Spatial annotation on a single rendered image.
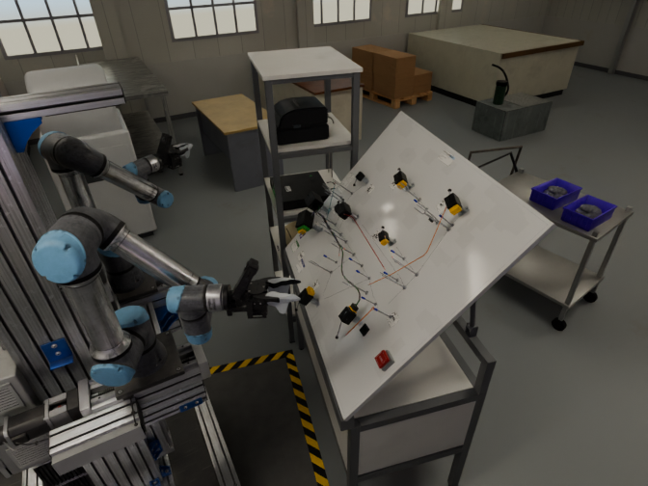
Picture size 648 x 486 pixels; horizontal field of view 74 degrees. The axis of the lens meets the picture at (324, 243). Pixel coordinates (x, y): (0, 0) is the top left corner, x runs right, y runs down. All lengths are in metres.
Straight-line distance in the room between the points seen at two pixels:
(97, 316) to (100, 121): 3.04
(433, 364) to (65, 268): 1.51
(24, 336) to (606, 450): 2.87
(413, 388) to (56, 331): 1.37
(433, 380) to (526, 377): 1.31
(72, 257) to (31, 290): 0.46
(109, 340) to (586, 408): 2.72
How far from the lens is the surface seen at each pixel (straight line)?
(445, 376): 2.03
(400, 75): 7.82
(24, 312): 1.66
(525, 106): 6.92
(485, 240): 1.60
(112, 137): 4.17
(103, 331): 1.36
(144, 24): 7.62
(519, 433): 2.95
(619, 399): 3.37
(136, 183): 1.90
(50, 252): 1.19
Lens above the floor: 2.35
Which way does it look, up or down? 35 degrees down
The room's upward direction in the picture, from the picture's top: 2 degrees counter-clockwise
